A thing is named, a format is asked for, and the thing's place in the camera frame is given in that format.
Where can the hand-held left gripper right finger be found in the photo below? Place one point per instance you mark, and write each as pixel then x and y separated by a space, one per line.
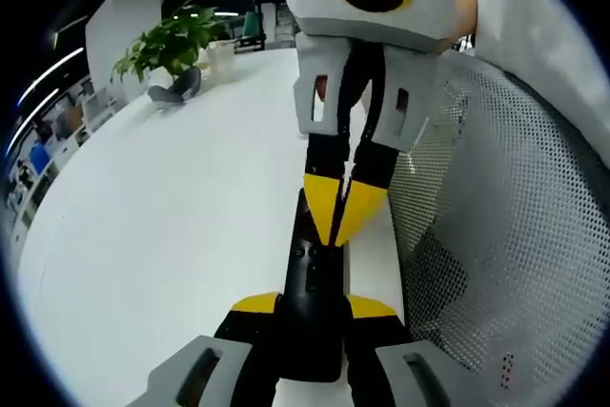
pixel 400 373

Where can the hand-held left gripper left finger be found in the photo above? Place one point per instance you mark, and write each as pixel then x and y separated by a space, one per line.
pixel 209 369

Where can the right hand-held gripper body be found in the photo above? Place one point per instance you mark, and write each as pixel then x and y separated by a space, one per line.
pixel 314 6

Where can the black remote control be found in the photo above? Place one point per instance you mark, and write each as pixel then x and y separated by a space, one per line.
pixel 312 288

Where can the person's right hand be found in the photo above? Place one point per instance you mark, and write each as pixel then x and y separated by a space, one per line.
pixel 467 11

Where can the white mesh office chair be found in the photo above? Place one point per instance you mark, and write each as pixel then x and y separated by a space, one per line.
pixel 514 216

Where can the green potted plant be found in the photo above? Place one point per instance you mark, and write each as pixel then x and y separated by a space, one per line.
pixel 171 45

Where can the dark grey curved object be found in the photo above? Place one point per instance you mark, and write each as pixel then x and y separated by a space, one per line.
pixel 178 87

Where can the white square pillar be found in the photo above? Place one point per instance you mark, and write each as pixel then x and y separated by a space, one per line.
pixel 114 45

